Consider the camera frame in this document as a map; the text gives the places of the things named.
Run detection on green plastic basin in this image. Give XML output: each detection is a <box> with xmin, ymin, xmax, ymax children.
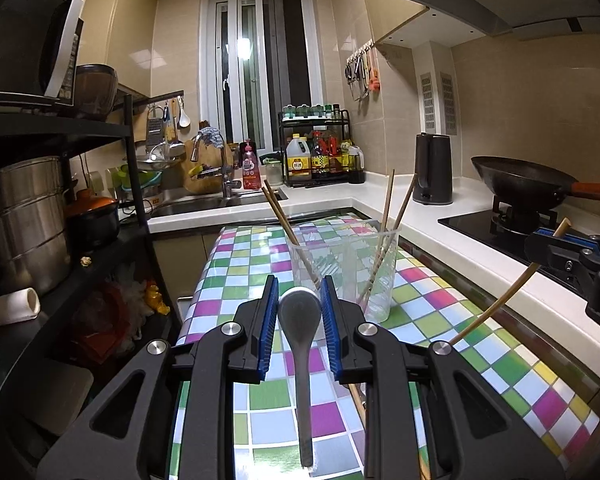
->
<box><xmin>121</xmin><ymin>165</ymin><xmax>163</xmax><ymax>193</ymax></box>

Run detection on white paper roll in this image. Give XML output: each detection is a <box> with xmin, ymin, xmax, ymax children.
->
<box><xmin>0</xmin><ymin>287</ymin><xmax>42</xmax><ymax>327</ymax></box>

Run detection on small yellow oil dispenser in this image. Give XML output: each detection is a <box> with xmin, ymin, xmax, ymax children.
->
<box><xmin>347</xmin><ymin>144</ymin><xmax>366</xmax><ymax>184</ymax></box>

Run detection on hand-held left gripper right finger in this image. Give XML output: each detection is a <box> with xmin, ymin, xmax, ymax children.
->
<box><xmin>320</xmin><ymin>275</ymin><xmax>566</xmax><ymax>480</ymax></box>

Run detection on wide wall vent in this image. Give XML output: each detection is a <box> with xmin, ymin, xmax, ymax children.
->
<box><xmin>440</xmin><ymin>72</ymin><xmax>457</xmax><ymax>135</ymax></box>

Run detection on colourful checkered table cover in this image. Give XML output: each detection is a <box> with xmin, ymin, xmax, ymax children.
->
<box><xmin>167</xmin><ymin>214</ymin><xmax>600</xmax><ymax>480</ymax></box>

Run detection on microwave oven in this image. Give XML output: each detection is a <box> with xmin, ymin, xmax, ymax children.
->
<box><xmin>0</xmin><ymin>0</ymin><xmax>85</xmax><ymax>106</ymax></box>

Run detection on red plastic bag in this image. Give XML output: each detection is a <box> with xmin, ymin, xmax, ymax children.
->
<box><xmin>62</xmin><ymin>280</ymin><xmax>146</xmax><ymax>376</ymax></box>

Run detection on row of spice jars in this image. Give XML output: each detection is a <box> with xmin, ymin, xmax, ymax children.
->
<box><xmin>282</xmin><ymin>103</ymin><xmax>342</xmax><ymax>121</ymax></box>

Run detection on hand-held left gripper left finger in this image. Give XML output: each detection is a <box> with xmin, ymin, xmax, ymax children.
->
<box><xmin>36</xmin><ymin>275</ymin><xmax>281</xmax><ymax>480</ymax></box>

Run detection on black electric kettle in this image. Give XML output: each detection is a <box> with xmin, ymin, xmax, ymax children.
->
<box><xmin>412</xmin><ymin>132</ymin><xmax>454</xmax><ymax>206</ymax></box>

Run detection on large steel stockpot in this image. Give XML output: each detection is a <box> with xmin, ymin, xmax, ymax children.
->
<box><xmin>0</xmin><ymin>156</ymin><xmax>73</xmax><ymax>296</ymax></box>

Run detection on steel kitchen sink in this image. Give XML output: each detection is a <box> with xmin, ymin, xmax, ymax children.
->
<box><xmin>147</xmin><ymin>187</ymin><xmax>290</xmax><ymax>221</ymax></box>

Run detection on glass jar with green lid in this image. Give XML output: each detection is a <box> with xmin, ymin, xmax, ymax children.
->
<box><xmin>264</xmin><ymin>156</ymin><xmax>286</xmax><ymax>187</ymax></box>

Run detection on beige board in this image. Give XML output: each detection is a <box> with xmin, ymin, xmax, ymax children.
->
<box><xmin>10</xmin><ymin>357</ymin><xmax>95</xmax><ymax>438</ymax></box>

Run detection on clear plastic utensil holder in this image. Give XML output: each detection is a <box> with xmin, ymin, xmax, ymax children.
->
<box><xmin>285</xmin><ymin>220</ymin><xmax>403</xmax><ymax>325</ymax></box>

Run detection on black wok with wooden handle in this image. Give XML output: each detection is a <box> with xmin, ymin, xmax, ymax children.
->
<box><xmin>470</xmin><ymin>156</ymin><xmax>600</xmax><ymax>211</ymax></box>

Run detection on black gas stove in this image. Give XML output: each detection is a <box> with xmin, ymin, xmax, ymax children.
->
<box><xmin>437</xmin><ymin>195</ymin><xmax>600</xmax><ymax>301</ymax></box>

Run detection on white spoon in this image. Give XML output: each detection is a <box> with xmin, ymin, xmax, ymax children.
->
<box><xmin>278</xmin><ymin>287</ymin><xmax>323</xmax><ymax>468</ymax></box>

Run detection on hanging kitchen tools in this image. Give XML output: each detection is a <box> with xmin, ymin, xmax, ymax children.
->
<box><xmin>345</xmin><ymin>45</ymin><xmax>382</xmax><ymax>102</ymax></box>

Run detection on yellow plastic toy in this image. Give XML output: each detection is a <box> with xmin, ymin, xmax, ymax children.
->
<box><xmin>142</xmin><ymin>282</ymin><xmax>173</xmax><ymax>316</ymax></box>

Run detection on black pot with orange lid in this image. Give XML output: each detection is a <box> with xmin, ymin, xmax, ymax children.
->
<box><xmin>62</xmin><ymin>189</ymin><xmax>122</xmax><ymax>250</ymax></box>

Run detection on group of wooden chopsticks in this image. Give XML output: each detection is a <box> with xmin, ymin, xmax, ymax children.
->
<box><xmin>260</xmin><ymin>169</ymin><xmax>420</xmax><ymax>306</ymax></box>

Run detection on blue patterned cloth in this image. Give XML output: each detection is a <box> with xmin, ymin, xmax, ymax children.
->
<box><xmin>197</xmin><ymin>127</ymin><xmax>227</xmax><ymax>148</ymax></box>

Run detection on pink dish soap bottle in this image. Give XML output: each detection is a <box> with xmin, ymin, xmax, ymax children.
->
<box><xmin>239</xmin><ymin>139</ymin><xmax>262</xmax><ymax>191</ymax></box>

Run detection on single bamboo chopstick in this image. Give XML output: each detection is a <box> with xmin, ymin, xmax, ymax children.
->
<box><xmin>349</xmin><ymin>384</ymin><xmax>433</xmax><ymax>480</ymax></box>
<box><xmin>447</xmin><ymin>217</ymin><xmax>573</xmax><ymax>347</ymax></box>

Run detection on round wooden cutting board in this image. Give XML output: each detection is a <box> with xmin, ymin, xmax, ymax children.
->
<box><xmin>182</xmin><ymin>135</ymin><xmax>236</xmax><ymax>196</ymax></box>

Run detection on narrow wall vent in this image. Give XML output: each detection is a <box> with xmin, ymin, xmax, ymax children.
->
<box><xmin>419</xmin><ymin>72</ymin><xmax>435</xmax><ymax>128</ymax></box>

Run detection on black spice rack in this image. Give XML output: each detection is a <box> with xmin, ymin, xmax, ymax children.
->
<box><xmin>278</xmin><ymin>108</ymin><xmax>367</xmax><ymax>187</ymax></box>

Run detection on white framed window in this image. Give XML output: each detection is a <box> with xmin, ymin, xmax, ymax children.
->
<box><xmin>200</xmin><ymin>0</ymin><xmax>326</xmax><ymax>153</ymax></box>

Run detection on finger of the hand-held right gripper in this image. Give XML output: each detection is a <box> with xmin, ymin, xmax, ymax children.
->
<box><xmin>534</xmin><ymin>227</ymin><xmax>600</xmax><ymax>252</ymax></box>
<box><xmin>524</xmin><ymin>237</ymin><xmax>600</xmax><ymax>289</ymax></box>

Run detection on dark soy sauce bottle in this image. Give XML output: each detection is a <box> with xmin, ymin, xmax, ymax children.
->
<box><xmin>310</xmin><ymin>131</ymin><xmax>331</xmax><ymax>177</ymax></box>

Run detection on chrome faucet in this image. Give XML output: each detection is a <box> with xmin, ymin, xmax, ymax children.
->
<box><xmin>190</xmin><ymin>132</ymin><xmax>242</xmax><ymax>200</ymax></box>

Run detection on black storage rack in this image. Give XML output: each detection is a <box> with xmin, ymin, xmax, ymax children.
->
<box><xmin>0</xmin><ymin>91</ymin><xmax>186</xmax><ymax>480</ymax></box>

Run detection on metal grater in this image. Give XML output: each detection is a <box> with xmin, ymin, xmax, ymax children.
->
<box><xmin>146</xmin><ymin>106</ymin><xmax>165</xmax><ymax>148</ymax></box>

